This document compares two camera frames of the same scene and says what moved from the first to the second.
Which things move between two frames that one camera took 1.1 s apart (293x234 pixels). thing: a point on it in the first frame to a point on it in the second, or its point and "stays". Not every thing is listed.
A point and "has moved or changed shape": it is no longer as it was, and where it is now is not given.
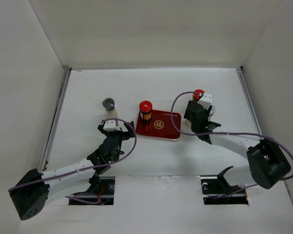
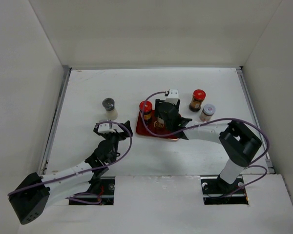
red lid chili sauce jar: x=145 y=109 stays
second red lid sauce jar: x=198 y=94 stays
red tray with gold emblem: x=161 y=126 stays
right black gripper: x=186 y=115 to x=158 y=102
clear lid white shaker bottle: x=108 y=104 stays
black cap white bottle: x=188 y=123 has moved or changed shape
